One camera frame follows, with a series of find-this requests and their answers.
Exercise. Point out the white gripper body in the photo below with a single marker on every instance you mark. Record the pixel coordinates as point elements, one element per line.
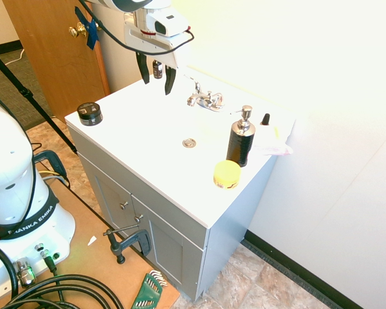
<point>154,50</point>

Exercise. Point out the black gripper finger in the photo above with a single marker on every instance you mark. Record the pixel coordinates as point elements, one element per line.
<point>170,78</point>
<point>143,69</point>

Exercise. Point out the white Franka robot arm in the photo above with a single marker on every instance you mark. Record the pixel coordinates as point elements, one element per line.
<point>6,154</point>

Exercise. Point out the small brown bottle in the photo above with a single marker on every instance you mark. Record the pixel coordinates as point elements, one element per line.
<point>157,71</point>

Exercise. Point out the chrome sink faucet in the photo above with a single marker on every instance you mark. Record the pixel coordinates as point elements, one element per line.
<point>203,102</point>

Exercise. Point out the blue tape strip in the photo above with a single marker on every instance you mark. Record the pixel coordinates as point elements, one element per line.
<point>91,38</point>

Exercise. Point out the chrome sink drain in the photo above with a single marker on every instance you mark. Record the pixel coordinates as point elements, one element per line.
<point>189,143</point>

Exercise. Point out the black round jar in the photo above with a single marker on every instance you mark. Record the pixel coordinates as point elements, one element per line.
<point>90,114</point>

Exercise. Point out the white sink top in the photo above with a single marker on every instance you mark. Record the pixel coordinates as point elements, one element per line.
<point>141,145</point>

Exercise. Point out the brass door knob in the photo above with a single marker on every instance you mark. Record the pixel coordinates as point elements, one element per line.
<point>77,30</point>

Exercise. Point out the wooden door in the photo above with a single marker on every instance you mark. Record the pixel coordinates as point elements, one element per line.
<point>51,71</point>

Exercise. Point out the black soap dispenser chrome pump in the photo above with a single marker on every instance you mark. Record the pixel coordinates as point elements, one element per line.
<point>240,145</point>

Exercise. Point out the small black-capped dropper bottle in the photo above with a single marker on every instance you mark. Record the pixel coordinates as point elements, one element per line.
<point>265,119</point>

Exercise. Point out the yellow round jar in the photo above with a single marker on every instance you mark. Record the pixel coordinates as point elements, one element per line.
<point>226,175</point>

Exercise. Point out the black tripod stand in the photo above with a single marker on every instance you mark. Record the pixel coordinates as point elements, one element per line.
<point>27,93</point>

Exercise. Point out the yellow green stick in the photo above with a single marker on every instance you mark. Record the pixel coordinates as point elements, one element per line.
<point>276,132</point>

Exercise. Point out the pink white cloth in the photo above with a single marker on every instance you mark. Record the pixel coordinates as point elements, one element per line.
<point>273,149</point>

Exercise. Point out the blue black clamp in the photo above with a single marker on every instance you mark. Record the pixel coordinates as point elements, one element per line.
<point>56,162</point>

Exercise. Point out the gray cabinet door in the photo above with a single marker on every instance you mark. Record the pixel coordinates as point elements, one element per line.
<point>114,199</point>
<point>167,254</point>

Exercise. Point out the silver cabinet knob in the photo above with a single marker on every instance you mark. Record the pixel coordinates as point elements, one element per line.
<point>138,219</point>
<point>124,205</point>

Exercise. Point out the gray vanity cabinet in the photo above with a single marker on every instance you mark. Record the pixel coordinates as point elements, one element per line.
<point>167,222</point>

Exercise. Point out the black C-clamp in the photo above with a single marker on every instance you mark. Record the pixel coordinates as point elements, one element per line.
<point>130,244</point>

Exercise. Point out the white paper scrap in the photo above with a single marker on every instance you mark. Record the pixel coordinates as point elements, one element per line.
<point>92,240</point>

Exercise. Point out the brown wooden base board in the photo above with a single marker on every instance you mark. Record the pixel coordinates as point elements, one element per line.
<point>93,257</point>

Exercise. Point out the green hex key set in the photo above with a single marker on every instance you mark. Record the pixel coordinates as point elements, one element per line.
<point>148,291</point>

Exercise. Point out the silver round connector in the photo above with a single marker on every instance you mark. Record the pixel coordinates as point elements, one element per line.
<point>25,272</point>

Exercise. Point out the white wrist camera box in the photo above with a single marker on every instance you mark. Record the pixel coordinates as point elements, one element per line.
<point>169,22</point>

